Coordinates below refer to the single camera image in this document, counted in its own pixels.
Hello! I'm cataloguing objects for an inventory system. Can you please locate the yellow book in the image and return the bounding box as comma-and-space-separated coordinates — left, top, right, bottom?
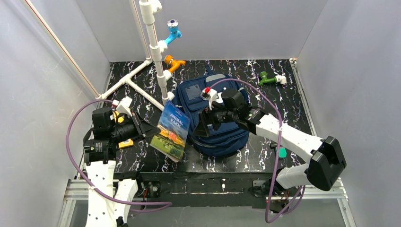
113, 111, 134, 149

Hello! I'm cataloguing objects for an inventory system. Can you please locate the navy blue student backpack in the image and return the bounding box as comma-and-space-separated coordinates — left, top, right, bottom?
171, 66, 251, 158

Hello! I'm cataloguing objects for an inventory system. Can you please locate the orange tap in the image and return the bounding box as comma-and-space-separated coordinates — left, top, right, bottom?
164, 55, 186, 74

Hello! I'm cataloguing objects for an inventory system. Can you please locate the Nineteen Eighty-Four book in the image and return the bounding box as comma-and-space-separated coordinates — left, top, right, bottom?
171, 100, 183, 111

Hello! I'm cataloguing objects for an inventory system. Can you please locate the green tap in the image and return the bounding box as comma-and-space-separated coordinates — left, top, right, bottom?
259, 71, 277, 86

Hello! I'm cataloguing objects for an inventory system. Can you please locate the Animal Farm book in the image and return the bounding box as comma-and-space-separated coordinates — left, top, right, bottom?
150, 101, 190, 162

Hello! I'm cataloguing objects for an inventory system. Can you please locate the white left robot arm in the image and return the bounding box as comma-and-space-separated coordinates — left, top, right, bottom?
84, 107, 160, 227

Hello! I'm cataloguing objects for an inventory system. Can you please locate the blue tap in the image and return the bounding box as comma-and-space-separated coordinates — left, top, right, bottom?
164, 19, 182, 46

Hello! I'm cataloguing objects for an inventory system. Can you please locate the purple black marker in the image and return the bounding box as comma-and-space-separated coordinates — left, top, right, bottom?
270, 142, 277, 149

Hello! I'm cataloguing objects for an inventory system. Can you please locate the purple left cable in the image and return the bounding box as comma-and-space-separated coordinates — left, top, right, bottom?
65, 99, 173, 217

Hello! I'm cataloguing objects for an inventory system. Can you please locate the white PVC pipe stand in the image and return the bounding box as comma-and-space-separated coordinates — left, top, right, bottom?
97, 0, 164, 111

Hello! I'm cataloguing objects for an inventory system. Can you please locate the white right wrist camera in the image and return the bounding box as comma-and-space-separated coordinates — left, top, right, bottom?
200, 87, 224, 111

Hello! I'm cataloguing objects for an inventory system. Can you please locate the green eraser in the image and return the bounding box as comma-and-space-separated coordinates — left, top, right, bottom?
275, 147, 287, 159

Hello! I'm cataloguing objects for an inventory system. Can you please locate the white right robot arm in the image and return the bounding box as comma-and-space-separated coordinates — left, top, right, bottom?
193, 87, 347, 193

